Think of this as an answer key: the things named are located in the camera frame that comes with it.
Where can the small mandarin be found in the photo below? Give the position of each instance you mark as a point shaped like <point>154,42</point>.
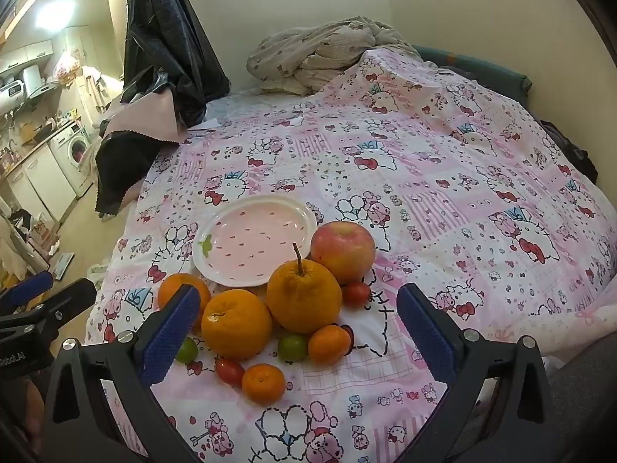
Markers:
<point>262,384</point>
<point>329,346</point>

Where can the pink strawberry-print plate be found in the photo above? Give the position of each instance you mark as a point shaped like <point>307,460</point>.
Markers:
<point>260,236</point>

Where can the white paper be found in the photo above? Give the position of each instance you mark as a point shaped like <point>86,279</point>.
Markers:
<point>205,124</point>

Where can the grey flat floor scale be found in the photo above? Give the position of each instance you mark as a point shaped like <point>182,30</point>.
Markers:
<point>62,265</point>

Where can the dark grey cloth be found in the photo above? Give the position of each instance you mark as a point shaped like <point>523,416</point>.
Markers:
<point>583,405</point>

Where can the teal padded bed edge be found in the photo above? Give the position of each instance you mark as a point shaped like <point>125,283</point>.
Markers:
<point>506,75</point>

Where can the person's left forearm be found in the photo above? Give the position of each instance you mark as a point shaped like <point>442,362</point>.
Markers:
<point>31,410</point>

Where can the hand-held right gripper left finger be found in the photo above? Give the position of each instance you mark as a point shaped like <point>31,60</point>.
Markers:
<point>171,335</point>

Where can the white wall cabinet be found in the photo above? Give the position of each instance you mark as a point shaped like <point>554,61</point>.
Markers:
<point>29,55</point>

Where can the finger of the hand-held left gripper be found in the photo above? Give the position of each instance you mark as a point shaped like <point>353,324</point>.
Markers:
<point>29,287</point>
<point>62,299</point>

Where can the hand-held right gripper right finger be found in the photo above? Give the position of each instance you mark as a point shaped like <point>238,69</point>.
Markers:
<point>426,333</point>

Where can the white kitchen cabinet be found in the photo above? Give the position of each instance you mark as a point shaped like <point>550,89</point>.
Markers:
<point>38,178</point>

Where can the medium smooth orange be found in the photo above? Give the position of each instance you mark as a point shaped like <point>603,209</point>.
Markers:
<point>236,325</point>
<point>169,283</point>

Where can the black plastic sheet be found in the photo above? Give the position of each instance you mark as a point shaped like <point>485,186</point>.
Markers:
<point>164,19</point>

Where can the ceiling light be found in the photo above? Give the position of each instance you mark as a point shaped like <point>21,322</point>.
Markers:
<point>54,9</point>

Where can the large bumpy orange with stem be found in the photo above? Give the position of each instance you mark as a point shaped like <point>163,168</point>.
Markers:
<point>303,294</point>

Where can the pink cartoon printed blanket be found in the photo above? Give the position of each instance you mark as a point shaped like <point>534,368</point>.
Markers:
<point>434,178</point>

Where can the white water heater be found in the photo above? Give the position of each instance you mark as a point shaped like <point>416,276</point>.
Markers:
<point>33,82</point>

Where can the white washing machine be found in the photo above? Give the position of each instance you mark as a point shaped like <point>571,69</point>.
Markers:
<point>72,154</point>

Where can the white plastic bag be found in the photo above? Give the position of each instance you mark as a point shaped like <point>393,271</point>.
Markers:
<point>96,270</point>

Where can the green plum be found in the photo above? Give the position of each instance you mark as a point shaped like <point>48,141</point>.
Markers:
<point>189,351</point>
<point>292,348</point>

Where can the red cherry tomato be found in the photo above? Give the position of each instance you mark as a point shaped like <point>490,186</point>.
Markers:
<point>356,295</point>
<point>229,370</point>

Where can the black and pink cloth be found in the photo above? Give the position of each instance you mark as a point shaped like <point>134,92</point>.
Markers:
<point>120,169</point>

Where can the crumpled beige blanket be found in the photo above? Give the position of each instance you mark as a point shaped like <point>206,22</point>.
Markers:
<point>328,48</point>

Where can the red apple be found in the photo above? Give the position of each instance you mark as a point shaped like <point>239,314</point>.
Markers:
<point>342,251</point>

